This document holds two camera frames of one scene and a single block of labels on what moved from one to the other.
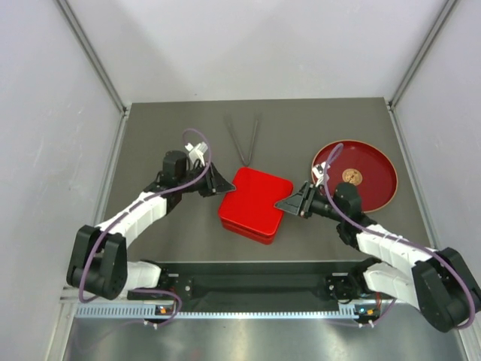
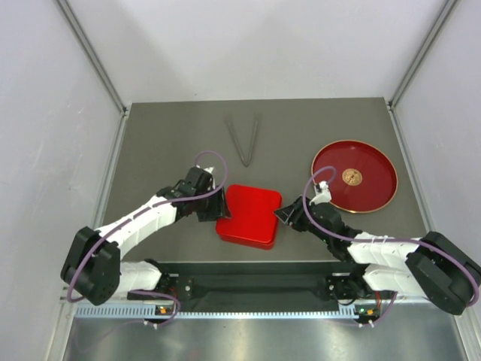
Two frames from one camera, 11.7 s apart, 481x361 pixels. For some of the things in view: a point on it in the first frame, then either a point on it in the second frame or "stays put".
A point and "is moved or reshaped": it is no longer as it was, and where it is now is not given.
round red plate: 365,168 stays put
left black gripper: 214,182 -> 219,210
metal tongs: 236,142 stays put
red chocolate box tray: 251,235 -> 268,245
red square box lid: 251,205 is moved or reshaped
